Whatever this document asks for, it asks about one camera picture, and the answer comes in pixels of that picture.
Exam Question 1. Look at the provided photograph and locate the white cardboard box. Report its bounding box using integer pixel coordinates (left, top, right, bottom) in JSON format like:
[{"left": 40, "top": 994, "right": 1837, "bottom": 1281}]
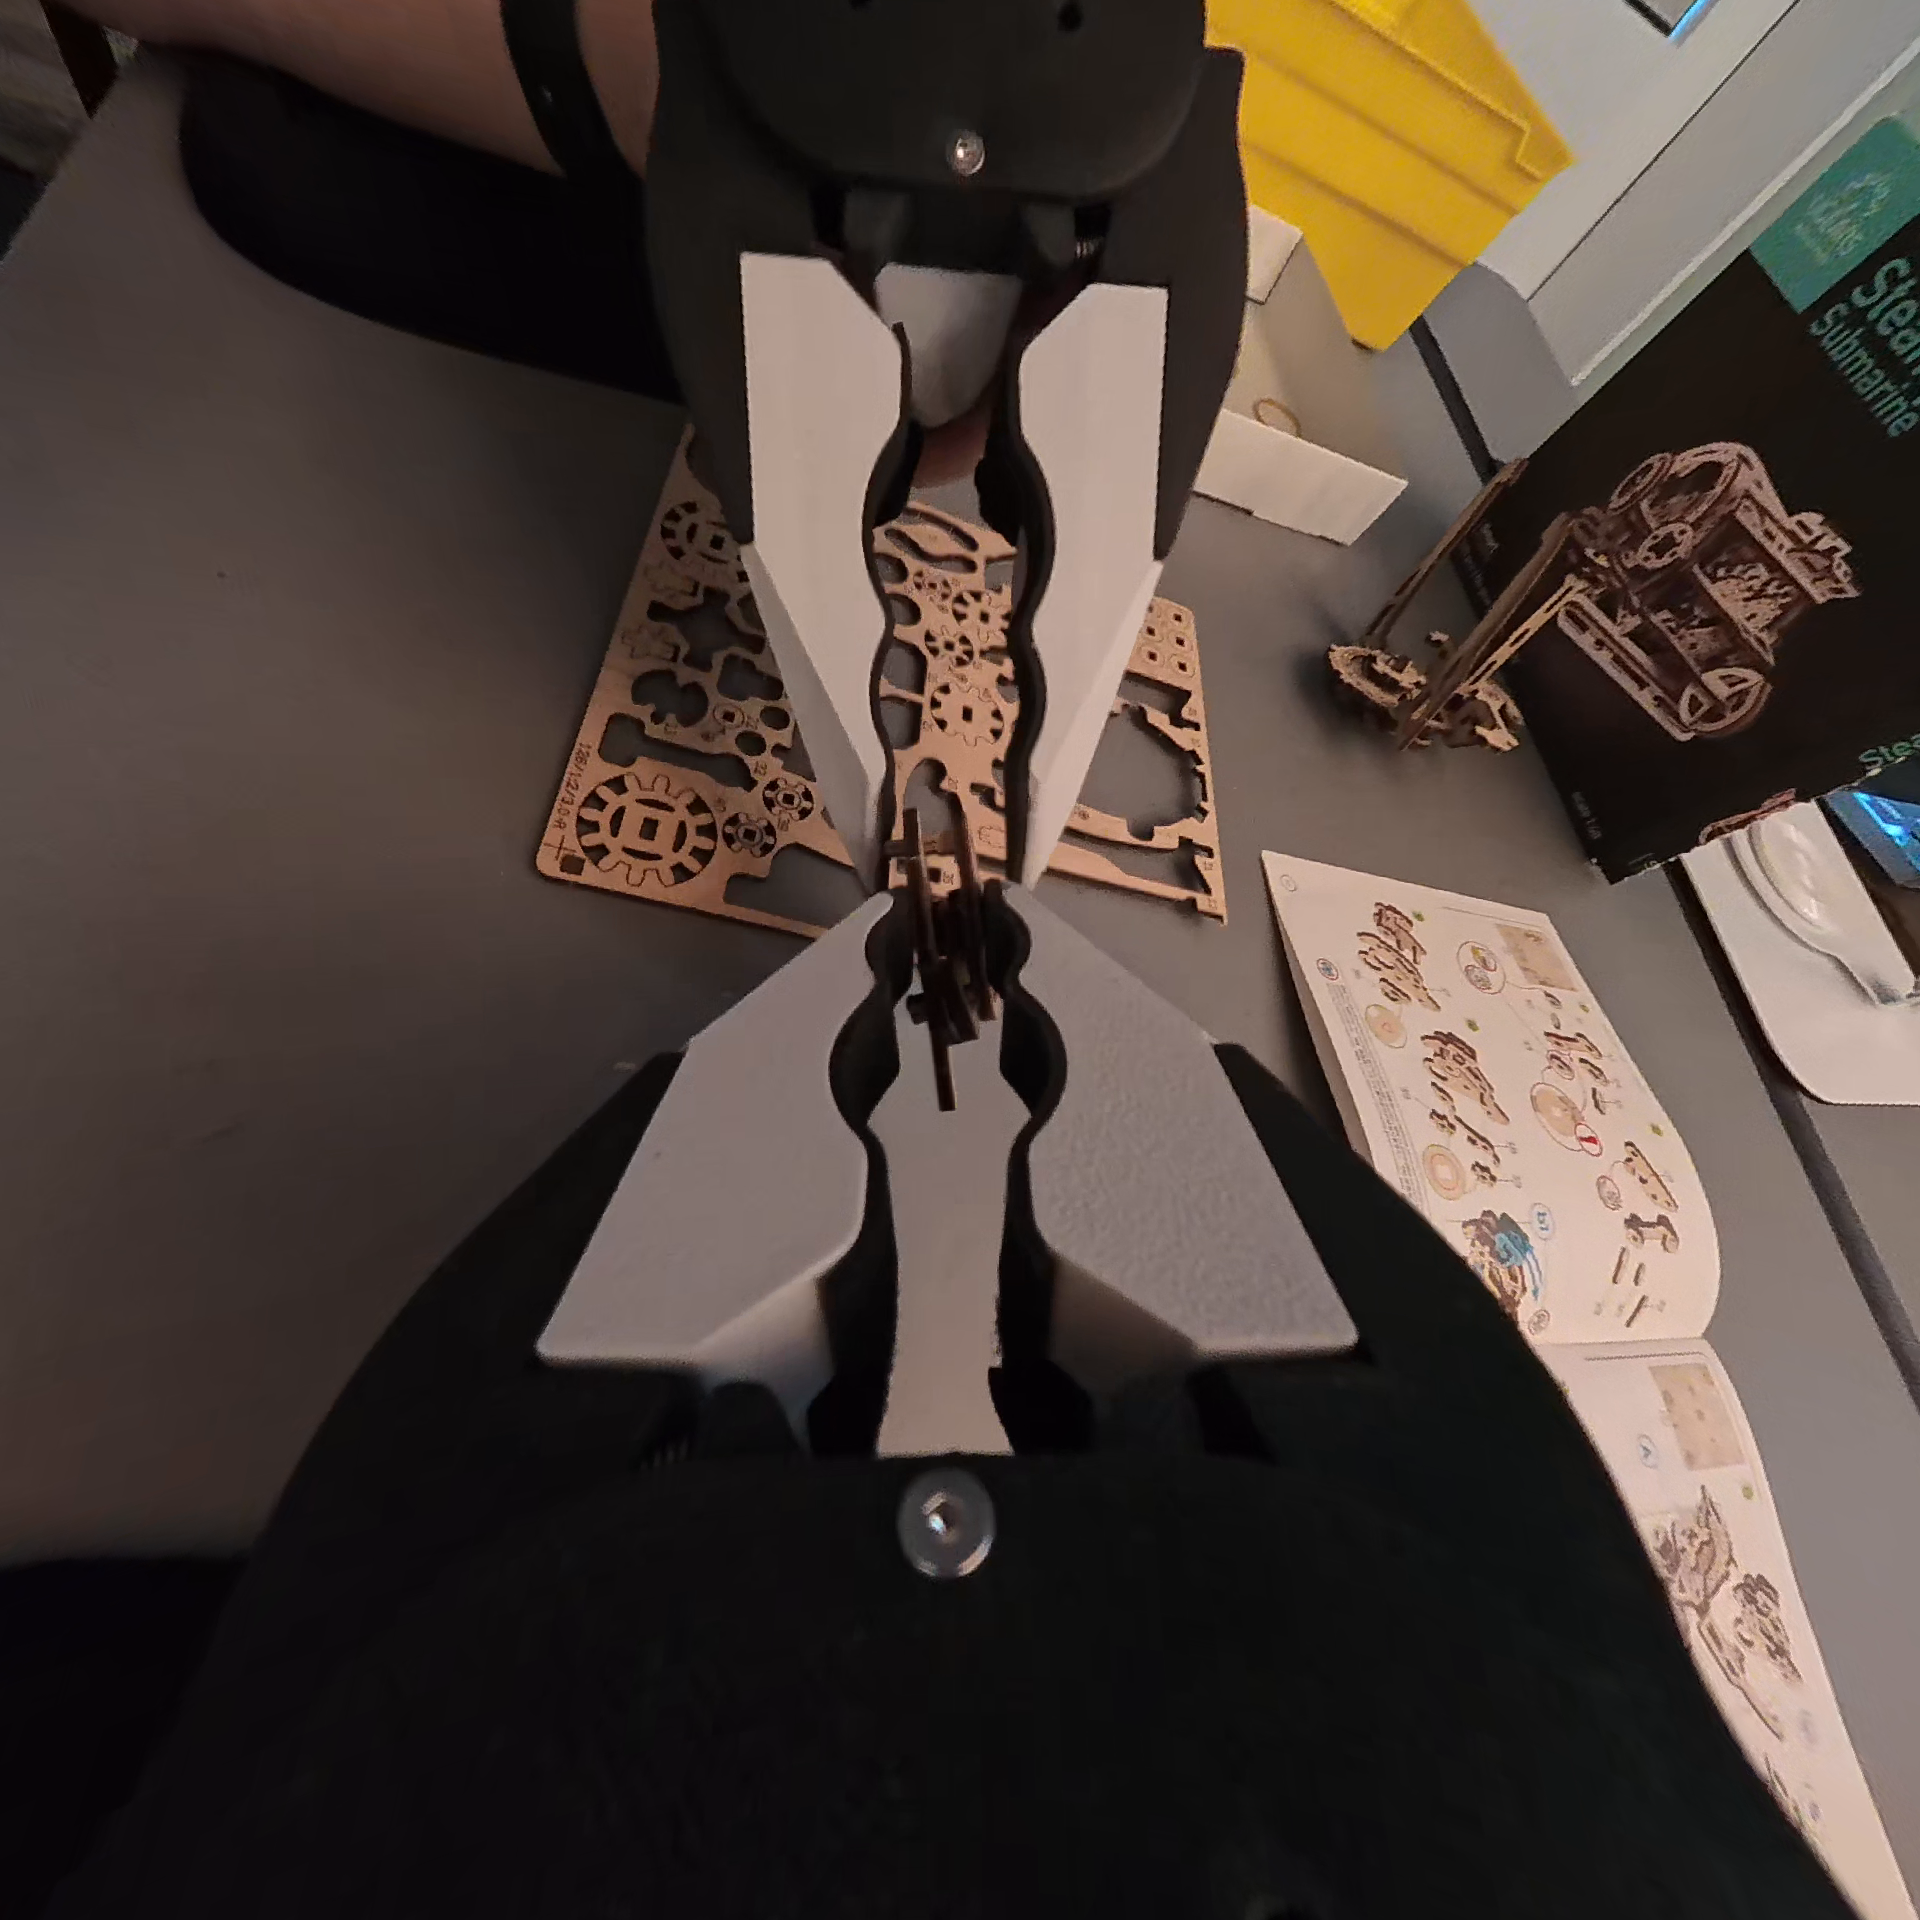
[{"left": 1185, "top": 203, "right": 1412, "bottom": 547}]

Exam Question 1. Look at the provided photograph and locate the black model kit box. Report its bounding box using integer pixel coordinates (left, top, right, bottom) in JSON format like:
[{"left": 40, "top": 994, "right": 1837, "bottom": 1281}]
[{"left": 1477, "top": 111, "right": 1920, "bottom": 887}]

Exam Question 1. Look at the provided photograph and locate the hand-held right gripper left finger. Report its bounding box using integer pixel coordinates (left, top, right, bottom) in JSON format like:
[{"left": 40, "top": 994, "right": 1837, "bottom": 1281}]
[{"left": 535, "top": 891, "right": 905, "bottom": 1395}]

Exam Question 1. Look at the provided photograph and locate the model instruction booklet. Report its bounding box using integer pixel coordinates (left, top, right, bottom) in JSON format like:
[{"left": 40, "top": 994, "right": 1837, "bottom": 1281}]
[{"left": 1260, "top": 845, "right": 1869, "bottom": 1920}]

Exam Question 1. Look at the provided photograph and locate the black wristband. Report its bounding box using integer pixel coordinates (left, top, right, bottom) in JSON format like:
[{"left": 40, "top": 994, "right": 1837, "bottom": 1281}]
[{"left": 502, "top": 0, "right": 579, "bottom": 175}]

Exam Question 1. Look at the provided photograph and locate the person's left forearm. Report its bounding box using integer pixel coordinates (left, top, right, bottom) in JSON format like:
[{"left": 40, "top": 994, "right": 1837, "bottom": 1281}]
[{"left": 435, "top": 0, "right": 662, "bottom": 175}]

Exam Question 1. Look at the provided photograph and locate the yellow plastic bin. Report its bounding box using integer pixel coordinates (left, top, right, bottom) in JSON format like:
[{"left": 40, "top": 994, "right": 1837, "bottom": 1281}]
[{"left": 1200, "top": 0, "right": 1575, "bottom": 353}]

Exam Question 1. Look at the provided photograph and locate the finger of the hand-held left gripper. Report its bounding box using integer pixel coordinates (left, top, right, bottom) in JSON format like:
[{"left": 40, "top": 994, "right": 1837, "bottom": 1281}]
[
  {"left": 739, "top": 251, "right": 917, "bottom": 873},
  {"left": 1012, "top": 280, "right": 1175, "bottom": 883}
]

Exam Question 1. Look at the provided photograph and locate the laser-cut plywood parts sheet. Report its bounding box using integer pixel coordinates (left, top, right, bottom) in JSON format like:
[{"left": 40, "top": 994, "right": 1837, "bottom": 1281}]
[{"left": 535, "top": 427, "right": 1227, "bottom": 941}]

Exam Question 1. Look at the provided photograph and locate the small wooden gear assembly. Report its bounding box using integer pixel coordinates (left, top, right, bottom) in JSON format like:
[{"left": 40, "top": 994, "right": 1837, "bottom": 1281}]
[{"left": 886, "top": 808, "right": 1003, "bottom": 1113}]

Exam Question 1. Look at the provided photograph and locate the partly built wooden model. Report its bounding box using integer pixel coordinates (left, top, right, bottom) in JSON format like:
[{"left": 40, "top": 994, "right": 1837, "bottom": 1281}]
[{"left": 1325, "top": 457, "right": 1530, "bottom": 751}]

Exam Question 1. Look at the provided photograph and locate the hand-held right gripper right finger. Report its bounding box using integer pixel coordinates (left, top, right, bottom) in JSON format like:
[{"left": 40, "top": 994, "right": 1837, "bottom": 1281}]
[{"left": 1003, "top": 895, "right": 1362, "bottom": 1393}]

